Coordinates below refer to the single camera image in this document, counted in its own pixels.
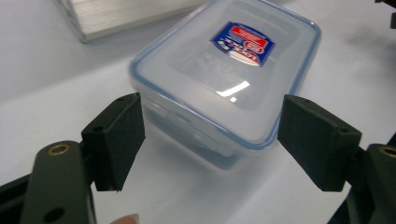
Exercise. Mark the clear plastic container with lid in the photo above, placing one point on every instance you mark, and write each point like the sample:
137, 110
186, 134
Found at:
224, 84

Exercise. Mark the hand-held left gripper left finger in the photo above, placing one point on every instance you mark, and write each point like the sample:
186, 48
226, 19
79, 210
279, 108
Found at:
110, 140

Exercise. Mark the black stand part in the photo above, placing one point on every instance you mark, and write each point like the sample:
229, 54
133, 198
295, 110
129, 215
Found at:
389, 12

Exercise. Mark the silver metal block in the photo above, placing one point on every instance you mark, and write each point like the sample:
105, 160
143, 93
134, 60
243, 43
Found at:
124, 15

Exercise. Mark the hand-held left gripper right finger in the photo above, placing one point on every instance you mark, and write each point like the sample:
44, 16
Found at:
314, 140

